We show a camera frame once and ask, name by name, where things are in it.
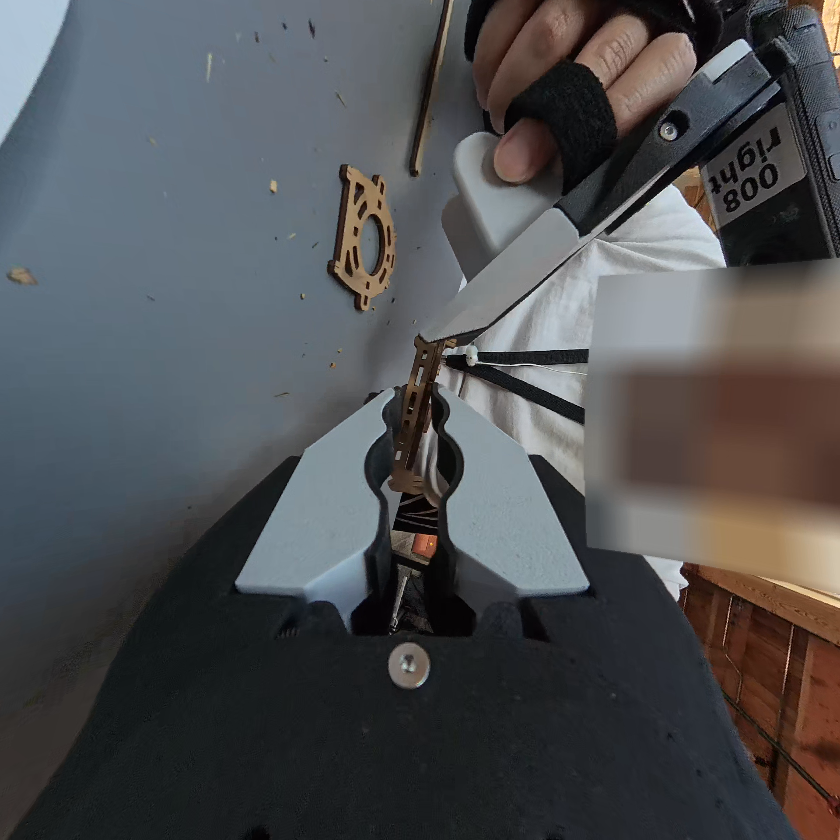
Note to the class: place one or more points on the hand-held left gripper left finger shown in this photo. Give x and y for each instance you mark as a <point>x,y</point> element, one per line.
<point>315,518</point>

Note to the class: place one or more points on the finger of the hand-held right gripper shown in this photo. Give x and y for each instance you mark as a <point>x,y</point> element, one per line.
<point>512,275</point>

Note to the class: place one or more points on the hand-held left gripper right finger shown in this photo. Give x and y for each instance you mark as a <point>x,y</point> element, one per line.
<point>512,525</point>

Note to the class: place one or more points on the thin laser-cut wooden strip piece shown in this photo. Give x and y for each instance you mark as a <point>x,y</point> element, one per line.
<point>417,394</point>

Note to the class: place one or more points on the grey desk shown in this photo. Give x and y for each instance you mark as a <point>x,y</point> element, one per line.
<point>164,394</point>

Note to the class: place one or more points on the person's right hand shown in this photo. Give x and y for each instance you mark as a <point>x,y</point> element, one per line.
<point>630,52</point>

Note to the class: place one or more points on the person's white shirt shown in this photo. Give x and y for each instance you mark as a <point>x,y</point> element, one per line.
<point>564,308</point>

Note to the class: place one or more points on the thin wooden stick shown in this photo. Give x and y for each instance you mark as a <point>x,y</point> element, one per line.
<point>430,85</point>

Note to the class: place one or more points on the small wood scrap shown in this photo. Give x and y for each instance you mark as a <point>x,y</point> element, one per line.
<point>22,275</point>

